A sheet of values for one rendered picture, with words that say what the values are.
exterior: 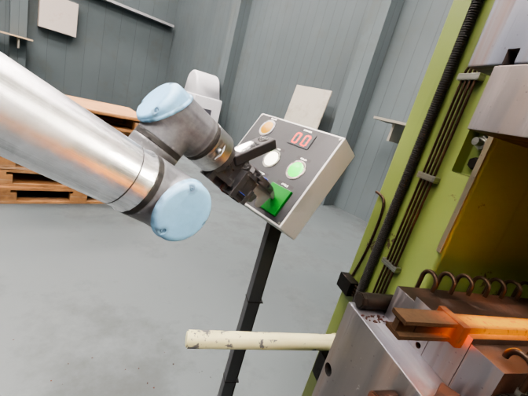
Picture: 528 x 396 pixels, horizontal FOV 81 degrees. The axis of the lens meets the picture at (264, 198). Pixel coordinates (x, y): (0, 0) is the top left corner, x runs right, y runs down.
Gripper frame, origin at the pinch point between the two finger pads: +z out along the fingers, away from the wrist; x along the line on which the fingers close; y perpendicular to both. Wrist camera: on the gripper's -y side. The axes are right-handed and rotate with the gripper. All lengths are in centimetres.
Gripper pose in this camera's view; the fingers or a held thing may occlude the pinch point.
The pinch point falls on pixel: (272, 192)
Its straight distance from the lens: 78.5
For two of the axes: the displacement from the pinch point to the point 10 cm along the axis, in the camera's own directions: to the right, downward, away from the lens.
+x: 6.2, 3.8, -6.9
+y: -5.9, 8.0, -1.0
